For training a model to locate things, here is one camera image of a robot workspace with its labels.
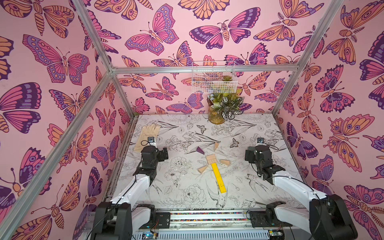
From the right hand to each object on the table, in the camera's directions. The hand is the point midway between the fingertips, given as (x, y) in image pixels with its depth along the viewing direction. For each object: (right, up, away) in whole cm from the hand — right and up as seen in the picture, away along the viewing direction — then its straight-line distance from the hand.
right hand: (257, 150), depth 88 cm
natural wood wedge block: (-18, -8, +5) cm, 20 cm away
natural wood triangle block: (-23, +1, +12) cm, 26 cm away
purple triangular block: (-33, -2, +10) cm, 35 cm away
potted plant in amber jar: (-19, +27, +4) cm, 33 cm away
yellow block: (-24, -13, +2) cm, 27 cm away
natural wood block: (-26, -6, +9) cm, 28 cm away
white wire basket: (-25, +46, +6) cm, 52 cm away
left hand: (-59, +2, 0) cm, 59 cm away
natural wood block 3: (-33, -12, +2) cm, 35 cm away
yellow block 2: (-22, -19, -4) cm, 29 cm away
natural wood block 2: (-27, -7, +6) cm, 28 cm away
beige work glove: (-71, +11, +21) cm, 75 cm away
